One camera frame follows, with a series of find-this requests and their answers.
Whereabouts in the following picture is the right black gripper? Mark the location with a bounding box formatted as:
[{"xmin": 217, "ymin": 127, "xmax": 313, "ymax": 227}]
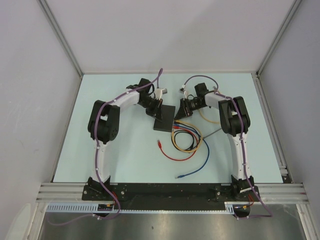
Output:
[{"xmin": 174, "ymin": 98, "xmax": 205, "ymax": 121}]

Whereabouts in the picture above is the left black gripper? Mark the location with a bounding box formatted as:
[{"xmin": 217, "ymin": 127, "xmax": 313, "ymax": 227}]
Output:
[{"xmin": 138, "ymin": 96, "xmax": 163, "ymax": 122}]

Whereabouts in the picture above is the black network switch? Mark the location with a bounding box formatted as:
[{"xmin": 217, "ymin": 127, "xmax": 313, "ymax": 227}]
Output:
[{"xmin": 153, "ymin": 105, "xmax": 176, "ymax": 133}]

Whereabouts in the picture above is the yellow ethernet cable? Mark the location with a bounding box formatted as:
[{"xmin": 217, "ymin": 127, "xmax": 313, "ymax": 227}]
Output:
[
  {"xmin": 170, "ymin": 120, "xmax": 203, "ymax": 153},
  {"xmin": 199, "ymin": 108, "xmax": 221, "ymax": 124}
]

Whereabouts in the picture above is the red ethernet cable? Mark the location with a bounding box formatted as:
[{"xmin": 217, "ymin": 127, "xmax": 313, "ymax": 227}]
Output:
[{"xmin": 156, "ymin": 126, "xmax": 196, "ymax": 162}]

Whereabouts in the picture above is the black ethernet cable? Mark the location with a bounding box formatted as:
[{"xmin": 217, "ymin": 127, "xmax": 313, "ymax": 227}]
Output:
[{"xmin": 171, "ymin": 128, "xmax": 197, "ymax": 152}]

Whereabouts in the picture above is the grey ethernet cable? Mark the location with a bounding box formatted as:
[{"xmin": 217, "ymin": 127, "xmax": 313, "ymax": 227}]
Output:
[{"xmin": 201, "ymin": 127, "xmax": 223, "ymax": 140}]

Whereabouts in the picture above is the blue ethernet cable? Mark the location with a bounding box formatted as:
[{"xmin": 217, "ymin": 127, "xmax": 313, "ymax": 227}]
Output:
[{"xmin": 172, "ymin": 125, "xmax": 211, "ymax": 180}]

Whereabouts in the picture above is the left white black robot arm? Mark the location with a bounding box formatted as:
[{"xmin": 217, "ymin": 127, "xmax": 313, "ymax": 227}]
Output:
[{"xmin": 87, "ymin": 78, "xmax": 167, "ymax": 200}]

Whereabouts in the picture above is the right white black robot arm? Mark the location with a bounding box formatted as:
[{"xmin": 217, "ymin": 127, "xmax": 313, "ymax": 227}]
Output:
[{"xmin": 174, "ymin": 83, "xmax": 254, "ymax": 201}]

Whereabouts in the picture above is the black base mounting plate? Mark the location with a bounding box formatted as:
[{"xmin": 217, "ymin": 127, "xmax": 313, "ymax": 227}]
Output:
[{"xmin": 81, "ymin": 182, "xmax": 261, "ymax": 211}]

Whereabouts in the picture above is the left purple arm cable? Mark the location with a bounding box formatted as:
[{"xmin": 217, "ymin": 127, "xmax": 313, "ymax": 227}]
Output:
[{"xmin": 47, "ymin": 67, "xmax": 165, "ymax": 226}]

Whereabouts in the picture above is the white slotted cable duct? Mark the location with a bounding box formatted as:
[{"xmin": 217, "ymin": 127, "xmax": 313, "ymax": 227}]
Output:
[{"xmin": 46, "ymin": 201, "xmax": 237, "ymax": 215}]

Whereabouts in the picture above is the aluminium frame rail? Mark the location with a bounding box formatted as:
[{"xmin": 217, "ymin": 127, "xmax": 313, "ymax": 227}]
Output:
[{"xmin": 36, "ymin": 183, "xmax": 309, "ymax": 204}]

